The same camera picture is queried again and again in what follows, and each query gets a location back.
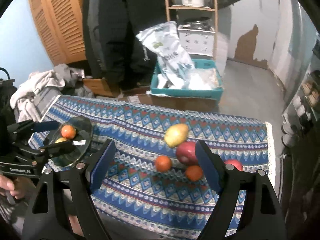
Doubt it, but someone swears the wooden louvered door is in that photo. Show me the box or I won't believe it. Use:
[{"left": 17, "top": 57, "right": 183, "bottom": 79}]
[{"left": 29, "top": 0, "right": 86, "bottom": 65}]

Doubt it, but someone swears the red apple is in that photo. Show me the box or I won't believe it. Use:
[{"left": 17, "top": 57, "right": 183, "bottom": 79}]
[
  {"left": 176, "top": 141, "right": 198, "bottom": 166},
  {"left": 225, "top": 159, "right": 243, "bottom": 171}
]

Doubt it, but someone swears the yellow pear back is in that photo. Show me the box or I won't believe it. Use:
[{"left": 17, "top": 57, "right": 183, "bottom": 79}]
[{"left": 164, "top": 124, "right": 189, "bottom": 148}]

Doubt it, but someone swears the teal plastic crate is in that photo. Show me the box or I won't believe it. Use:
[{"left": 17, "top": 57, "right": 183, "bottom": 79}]
[{"left": 150, "top": 59, "right": 223, "bottom": 102}]

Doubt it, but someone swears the metal steamer pot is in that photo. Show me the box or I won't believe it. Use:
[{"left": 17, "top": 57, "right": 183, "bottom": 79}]
[{"left": 182, "top": 17, "right": 211, "bottom": 31}]

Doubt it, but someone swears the clear plastic bag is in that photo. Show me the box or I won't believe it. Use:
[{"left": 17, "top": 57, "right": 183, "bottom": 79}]
[{"left": 186, "top": 68, "right": 221, "bottom": 90}]

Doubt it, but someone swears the small orange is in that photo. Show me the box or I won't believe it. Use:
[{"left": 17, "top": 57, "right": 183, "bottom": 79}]
[
  {"left": 155, "top": 155, "right": 172, "bottom": 173},
  {"left": 61, "top": 125, "right": 76, "bottom": 140}
]

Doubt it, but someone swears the black backpack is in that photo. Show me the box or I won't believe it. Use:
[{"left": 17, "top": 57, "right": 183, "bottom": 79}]
[{"left": 1, "top": 67, "right": 17, "bottom": 126}]

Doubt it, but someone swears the wooden box on floor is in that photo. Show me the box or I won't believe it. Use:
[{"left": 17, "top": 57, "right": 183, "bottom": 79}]
[{"left": 82, "top": 78, "right": 120, "bottom": 98}]

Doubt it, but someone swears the pile of grey clothes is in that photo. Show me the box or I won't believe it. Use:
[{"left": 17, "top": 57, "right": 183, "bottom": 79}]
[{"left": 10, "top": 64, "right": 94, "bottom": 122}]

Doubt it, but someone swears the white rice bag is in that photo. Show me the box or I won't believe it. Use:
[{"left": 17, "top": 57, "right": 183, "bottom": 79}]
[{"left": 136, "top": 21, "right": 195, "bottom": 87}]

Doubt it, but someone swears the medium orange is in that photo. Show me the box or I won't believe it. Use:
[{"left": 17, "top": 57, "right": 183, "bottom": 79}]
[{"left": 185, "top": 165, "right": 203, "bottom": 181}]

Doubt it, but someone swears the black hanging jacket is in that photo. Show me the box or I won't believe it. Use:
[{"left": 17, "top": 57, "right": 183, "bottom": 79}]
[{"left": 82, "top": 0, "right": 166, "bottom": 90}]

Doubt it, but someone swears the dark glass bowl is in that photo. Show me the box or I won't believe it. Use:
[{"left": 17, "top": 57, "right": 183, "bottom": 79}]
[{"left": 43, "top": 116, "right": 94, "bottom": 167}]

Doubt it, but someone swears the wooden shelf rack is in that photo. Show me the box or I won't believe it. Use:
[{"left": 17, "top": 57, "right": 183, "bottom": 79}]
[{"left": 165, "top": 0, "right": 219, "bottom": 60}]

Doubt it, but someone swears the blue patterned tablecloth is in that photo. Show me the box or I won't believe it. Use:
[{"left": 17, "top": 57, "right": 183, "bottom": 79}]
[{"left": 42, "top": 95, "right": 275, "bottom": 239}]

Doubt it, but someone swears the person's left hand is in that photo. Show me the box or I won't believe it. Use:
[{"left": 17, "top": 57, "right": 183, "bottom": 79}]
[{"left": 0, "top": 175, "right": 28, "bottom": 199}]

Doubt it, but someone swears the white patterned storage box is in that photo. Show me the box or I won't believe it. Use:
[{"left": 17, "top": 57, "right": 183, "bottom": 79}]
[{"left": 177, "top": 25, "right": 215, "bottom": 57}]

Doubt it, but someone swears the shoe rack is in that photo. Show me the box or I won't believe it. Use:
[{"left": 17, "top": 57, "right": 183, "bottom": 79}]
[{"left": 281, "top": 33, "right": 319, "bottom": 148}]

